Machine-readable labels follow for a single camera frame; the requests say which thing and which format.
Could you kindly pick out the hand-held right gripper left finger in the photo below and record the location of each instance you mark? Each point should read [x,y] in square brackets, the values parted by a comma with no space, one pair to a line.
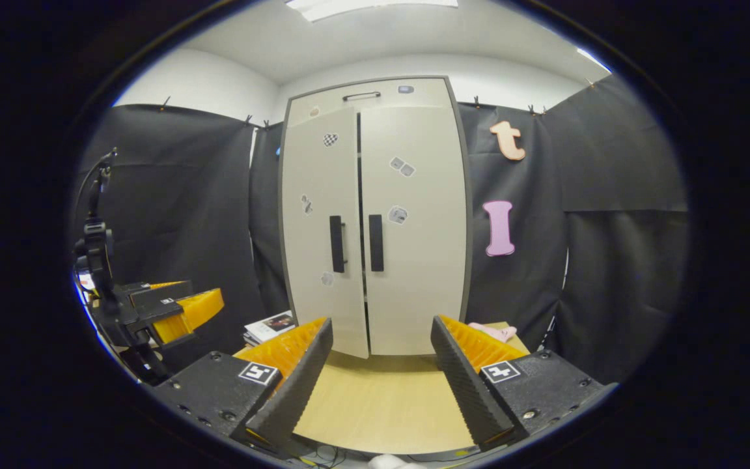
[297,391]

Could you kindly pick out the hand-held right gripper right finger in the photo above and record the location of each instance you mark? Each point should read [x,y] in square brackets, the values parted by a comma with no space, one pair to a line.
[466,384]

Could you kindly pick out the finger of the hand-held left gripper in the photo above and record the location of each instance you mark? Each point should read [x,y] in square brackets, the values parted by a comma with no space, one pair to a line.
[160,291]
[199,309]

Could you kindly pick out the light grey shoe cabinet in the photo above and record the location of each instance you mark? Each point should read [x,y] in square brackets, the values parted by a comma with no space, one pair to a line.
[414,312]

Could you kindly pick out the light grey cabinet door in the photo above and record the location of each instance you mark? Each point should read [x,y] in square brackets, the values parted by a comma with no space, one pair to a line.
[306,260]
[427,273]

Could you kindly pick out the grey cabinet drawer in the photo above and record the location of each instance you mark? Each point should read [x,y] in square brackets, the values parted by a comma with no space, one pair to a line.
[427,94]

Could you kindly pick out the white printed board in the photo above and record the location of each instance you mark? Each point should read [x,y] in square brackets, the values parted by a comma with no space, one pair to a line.
[85,281]

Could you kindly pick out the pink soft object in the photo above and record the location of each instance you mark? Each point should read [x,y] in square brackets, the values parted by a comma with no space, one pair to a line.
[495,332]

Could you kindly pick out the stack of magazines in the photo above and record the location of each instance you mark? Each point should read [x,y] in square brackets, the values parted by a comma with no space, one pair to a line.
[271,326]

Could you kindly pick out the black backdrop cloth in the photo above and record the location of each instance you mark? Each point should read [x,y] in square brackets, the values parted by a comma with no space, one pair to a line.
[186,215]

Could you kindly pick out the ceiling light panel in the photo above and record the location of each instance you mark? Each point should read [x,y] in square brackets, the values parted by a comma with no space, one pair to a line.
[368,6]
[593,60]

